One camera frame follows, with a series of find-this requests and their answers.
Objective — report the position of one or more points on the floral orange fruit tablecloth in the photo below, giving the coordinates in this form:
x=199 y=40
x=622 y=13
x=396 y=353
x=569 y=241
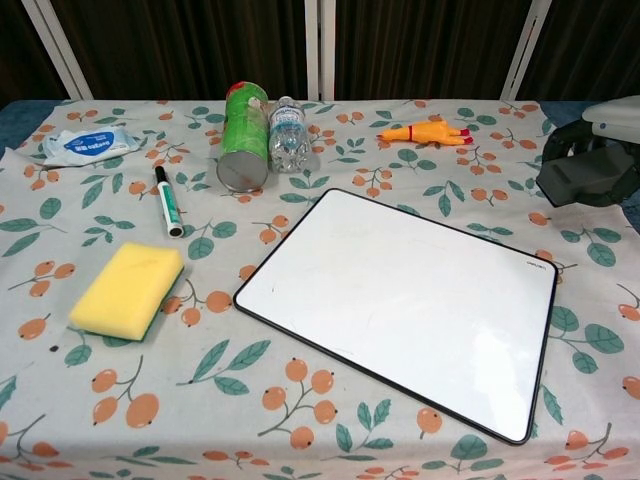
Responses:
x=150 y=400

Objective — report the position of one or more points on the yellow sponge with green pad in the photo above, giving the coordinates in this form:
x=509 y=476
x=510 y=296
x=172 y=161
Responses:
x=125 y=290

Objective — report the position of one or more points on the white slanted frame post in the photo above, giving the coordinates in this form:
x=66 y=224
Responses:
x=525 y=50
x=57 y=47

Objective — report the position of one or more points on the white upright frame post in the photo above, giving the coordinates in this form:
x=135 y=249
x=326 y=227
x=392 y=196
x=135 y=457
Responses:
x=320 y=45

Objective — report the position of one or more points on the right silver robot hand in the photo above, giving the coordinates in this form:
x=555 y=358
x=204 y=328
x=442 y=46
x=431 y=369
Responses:
x=615 y=120

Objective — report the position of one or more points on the green chip can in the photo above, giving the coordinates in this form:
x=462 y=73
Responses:
x=242 y=135

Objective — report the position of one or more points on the yellow rubber chicken toy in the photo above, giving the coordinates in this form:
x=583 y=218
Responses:
x=425 y=134

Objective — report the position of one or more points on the dark pleated curtain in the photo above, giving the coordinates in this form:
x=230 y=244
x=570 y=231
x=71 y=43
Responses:
x=200 y=45

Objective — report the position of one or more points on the white dry-erase board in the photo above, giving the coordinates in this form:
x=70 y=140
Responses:
x=400 y=310

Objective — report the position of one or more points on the green whiteboard marker black cap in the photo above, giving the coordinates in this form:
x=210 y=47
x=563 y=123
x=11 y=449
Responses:
x=169 y=202

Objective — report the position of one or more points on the blue white wet wipes pack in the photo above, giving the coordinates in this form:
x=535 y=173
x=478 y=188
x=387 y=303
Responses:
x=85 y=145

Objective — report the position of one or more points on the grey whiteboard eraser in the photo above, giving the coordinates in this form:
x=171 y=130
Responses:
x=575 y=172

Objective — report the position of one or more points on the clear plastic water bottle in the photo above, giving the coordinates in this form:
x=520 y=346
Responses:
x=287 y=135

